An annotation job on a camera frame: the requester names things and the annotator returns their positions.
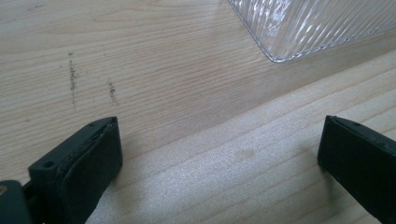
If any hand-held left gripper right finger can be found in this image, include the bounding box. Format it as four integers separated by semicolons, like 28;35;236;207
317;115;396;224

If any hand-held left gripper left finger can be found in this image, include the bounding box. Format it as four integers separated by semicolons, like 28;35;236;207
27;116;123;224

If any clear ribbed plastic tray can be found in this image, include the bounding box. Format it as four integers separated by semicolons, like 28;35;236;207
228;0;396;63

